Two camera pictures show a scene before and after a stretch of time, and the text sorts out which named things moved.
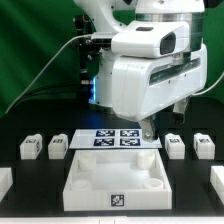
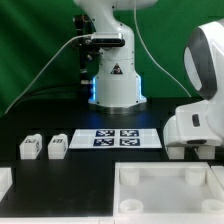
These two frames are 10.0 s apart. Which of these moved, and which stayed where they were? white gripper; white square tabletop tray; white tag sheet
Moved: white square tabletop tray; white gripper
Stayed: white tag sheet
